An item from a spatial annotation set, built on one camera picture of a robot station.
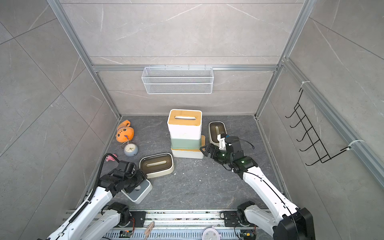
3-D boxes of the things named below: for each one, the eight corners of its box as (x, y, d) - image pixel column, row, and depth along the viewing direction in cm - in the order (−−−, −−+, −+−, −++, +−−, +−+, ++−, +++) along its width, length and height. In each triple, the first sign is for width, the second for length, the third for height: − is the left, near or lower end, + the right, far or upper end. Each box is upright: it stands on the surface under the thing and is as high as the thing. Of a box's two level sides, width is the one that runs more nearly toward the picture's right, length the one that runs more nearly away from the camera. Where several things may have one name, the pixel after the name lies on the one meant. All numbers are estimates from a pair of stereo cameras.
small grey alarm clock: (124, 156, 98) (122, 153, 95) (128, 146, 103) (126, 143, 100) (136, 156, 98) (134, 153, 95) (139, 146, 103) (137, 143, 100)
